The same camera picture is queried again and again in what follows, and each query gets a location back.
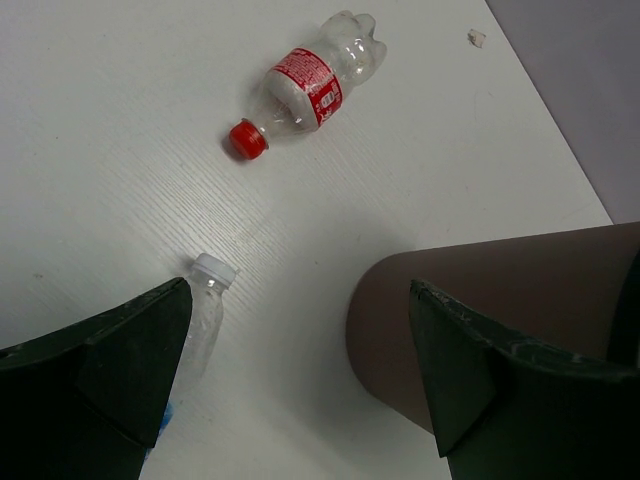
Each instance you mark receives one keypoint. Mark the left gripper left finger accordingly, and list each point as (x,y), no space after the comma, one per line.
(88,401)

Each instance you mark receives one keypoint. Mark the blue label water bottle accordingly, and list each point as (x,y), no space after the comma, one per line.
(209,278)

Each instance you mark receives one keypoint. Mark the small white paper scrap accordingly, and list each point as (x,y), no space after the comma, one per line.
(476,38)

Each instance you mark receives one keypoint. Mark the clear bottle red label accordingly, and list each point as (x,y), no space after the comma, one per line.
(309,85)

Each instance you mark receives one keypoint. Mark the brown plastic waste bin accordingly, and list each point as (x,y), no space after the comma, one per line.
(563,288)

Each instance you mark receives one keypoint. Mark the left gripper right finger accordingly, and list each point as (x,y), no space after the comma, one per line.
(505,405)

